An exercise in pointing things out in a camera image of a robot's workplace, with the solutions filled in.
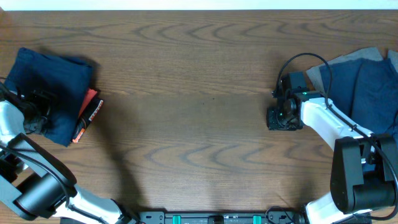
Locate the grey garment under pile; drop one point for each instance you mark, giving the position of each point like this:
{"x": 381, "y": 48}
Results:
{"x": 370, "y": 53}

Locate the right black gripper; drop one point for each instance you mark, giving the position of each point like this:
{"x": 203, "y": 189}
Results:
{"x": 272, "y": 124}

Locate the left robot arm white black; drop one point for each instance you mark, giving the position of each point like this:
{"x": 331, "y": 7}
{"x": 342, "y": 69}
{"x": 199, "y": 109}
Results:
{"x": 36, "y": 184}

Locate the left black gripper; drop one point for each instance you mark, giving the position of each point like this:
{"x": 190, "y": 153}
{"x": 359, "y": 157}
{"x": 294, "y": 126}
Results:
{"x": 44, "y": 99}

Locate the blue denim garment pile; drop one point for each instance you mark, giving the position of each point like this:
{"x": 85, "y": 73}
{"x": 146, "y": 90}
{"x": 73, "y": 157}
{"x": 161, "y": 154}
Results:
{"x": 365, "y": 91}

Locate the folded black printed shirt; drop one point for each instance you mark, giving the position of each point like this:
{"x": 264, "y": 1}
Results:
{"x": 86, "y": 118}

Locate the dark navy shorts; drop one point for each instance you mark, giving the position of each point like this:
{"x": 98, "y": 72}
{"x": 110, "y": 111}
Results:
{"x": 68, "y": 78}

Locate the folded red shirt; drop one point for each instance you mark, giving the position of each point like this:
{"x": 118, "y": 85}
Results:
{"x": 90, "y": 94}

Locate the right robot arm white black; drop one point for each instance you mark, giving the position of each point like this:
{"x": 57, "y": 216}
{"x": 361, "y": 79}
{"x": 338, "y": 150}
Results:
{"x": 364, "y": 167}

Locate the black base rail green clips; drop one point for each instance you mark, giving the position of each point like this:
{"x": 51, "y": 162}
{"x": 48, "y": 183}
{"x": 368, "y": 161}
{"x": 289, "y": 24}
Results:
{"x": 272, "y": 215}

